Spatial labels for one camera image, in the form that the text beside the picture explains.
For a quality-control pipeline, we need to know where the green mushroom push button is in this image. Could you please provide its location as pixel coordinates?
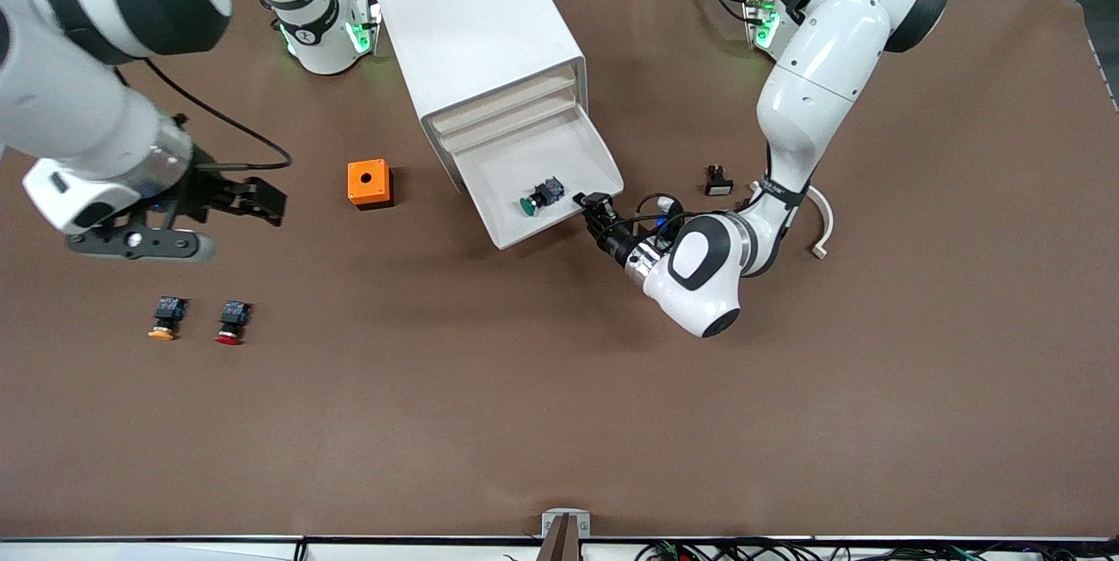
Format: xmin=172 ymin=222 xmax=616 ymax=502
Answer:
xmin=519 ymin=177 xmax=567 ymax=218

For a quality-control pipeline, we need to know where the brown post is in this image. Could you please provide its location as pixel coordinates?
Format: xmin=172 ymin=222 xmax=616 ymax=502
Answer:
xmin=535 ymin=514 xmax=581 ymax=561

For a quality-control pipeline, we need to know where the black cable tangle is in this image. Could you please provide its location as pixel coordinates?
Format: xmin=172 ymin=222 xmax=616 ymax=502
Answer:
xmin=636 ymin=537 xmax=1119 ymax=561

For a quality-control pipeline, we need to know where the yellow mushroom push button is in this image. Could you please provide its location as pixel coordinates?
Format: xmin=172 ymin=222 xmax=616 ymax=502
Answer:
xmin=147 ymin=296 xmax=188 ymax=342

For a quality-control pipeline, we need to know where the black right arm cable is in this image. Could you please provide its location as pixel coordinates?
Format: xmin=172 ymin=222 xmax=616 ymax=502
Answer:
xmin=140 ymin=59 xmax=293 ymax=173

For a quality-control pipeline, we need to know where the grey metal bracket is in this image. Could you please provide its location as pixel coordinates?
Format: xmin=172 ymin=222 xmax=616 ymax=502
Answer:
xmin=541 ymin=509 xmax=592 ymax=539

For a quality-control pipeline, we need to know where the brown table mat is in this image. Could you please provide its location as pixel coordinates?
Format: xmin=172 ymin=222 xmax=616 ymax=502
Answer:
xmin=0 ymin=0 xmax=1119 ymax=540

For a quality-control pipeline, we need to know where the red mushroom push button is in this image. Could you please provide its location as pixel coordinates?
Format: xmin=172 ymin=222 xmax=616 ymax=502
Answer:
xmin=214 ymin=301 xmax=254 ymax=346

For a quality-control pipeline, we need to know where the white curved plastic clamp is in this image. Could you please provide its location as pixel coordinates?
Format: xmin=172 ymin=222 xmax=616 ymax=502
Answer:
xmin=750 ymin=180 xmax=836 ymax=261

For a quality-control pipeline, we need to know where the orange button enclosure box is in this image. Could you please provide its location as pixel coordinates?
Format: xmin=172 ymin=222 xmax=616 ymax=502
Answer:
xmin=347 ymin=159 xmax=394 ymax=211

